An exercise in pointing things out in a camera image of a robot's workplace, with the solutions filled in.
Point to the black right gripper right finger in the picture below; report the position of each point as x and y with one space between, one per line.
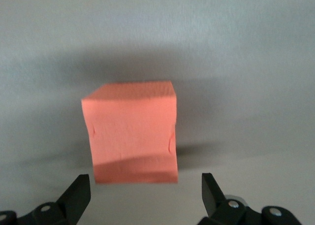
214 200

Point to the orange foam block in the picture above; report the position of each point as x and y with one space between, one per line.
130 131

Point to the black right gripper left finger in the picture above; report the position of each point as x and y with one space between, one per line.
73 200

